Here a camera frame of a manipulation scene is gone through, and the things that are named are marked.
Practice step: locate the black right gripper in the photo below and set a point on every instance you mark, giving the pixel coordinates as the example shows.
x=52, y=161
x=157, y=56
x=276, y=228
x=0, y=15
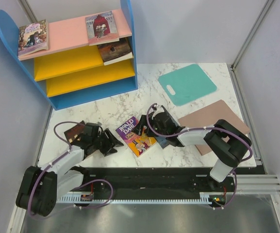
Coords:
x=139, y=129

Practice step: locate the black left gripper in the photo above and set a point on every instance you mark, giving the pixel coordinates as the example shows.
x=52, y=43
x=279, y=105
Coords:
x=110, y=142

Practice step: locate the Roald Dahl Charlie book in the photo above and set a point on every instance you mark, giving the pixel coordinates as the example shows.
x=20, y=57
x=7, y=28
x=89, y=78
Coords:
x=138, y=144

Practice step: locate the Nineteen Eighty-Four dark book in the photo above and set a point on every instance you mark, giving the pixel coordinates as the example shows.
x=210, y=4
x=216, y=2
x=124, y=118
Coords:
x=166, y=141

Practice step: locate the Tale of Two Cities book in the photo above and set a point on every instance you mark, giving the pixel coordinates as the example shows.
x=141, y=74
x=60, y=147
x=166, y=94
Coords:
x=114, y=52

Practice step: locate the red castle cover book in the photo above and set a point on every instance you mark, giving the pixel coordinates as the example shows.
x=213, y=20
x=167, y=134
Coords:
x=101, y=28

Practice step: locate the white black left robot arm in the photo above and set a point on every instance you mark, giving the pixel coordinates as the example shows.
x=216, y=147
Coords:
x=42, y=186

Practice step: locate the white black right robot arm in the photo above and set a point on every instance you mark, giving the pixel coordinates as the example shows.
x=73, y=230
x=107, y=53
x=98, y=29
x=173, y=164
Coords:
x=229, y=144

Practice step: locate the orange night street book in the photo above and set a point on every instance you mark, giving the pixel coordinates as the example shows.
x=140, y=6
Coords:
x=74, y=134

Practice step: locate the teal plastic file folder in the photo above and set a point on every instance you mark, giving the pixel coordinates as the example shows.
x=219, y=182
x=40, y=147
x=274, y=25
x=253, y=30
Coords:
x=186, y=84

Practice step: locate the pink brown file folder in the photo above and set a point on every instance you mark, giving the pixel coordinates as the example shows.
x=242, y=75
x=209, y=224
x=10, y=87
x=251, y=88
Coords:
x=210, y=114

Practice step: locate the blue pink yellow bookshelf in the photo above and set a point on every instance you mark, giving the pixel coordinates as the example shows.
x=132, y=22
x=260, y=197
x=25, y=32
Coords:
x=71, y=71

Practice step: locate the purple illustrated paperback book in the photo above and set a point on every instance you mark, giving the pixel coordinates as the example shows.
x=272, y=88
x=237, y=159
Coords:
x=33, y=38

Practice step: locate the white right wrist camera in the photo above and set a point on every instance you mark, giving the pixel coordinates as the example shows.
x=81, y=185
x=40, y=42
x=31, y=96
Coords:
x=157, y=109

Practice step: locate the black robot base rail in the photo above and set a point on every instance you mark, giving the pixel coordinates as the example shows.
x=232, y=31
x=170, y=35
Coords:
x=159, y=183

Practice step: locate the white slotted cable duct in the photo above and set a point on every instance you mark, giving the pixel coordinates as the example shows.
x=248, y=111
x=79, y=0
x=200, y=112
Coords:
x=85, y=198

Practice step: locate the aluminium frame rail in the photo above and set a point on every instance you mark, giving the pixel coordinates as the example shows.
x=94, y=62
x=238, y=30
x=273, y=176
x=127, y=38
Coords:
x=258, y=184

